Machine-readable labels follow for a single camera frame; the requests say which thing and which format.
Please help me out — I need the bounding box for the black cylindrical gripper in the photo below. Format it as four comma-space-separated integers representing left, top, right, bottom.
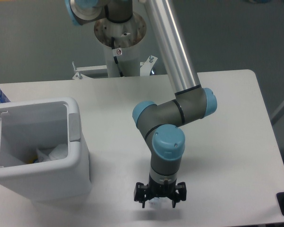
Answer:
134, 177, 187, 208

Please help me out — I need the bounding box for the crushed clear plastic bottle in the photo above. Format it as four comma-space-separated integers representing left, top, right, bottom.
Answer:
148, 197, 170, 209

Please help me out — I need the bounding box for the white paper bag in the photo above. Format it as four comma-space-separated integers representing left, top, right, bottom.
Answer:
36, 144, 68, 163

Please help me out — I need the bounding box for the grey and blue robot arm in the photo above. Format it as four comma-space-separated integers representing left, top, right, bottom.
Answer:
65, 0, 217, 205

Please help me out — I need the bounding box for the white plastic trash can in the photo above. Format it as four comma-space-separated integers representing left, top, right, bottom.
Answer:
0, 97, 91, 201

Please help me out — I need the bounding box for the yellow packaging in trash can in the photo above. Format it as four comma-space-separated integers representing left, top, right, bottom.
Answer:
27, 155, 38, 164

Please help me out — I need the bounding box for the black cable on pedestal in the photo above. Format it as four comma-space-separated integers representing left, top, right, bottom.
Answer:
111, 36, 124, 78

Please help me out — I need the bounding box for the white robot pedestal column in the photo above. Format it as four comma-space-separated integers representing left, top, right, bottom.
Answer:
94, 12, 147, 78

